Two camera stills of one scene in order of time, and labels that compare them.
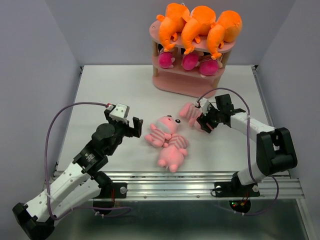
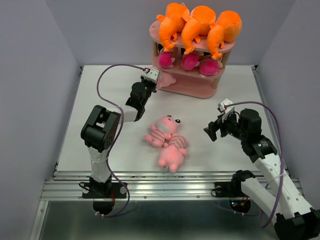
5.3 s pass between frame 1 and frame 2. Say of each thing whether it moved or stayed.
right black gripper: moved
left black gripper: moved
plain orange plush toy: stayed
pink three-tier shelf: stayed
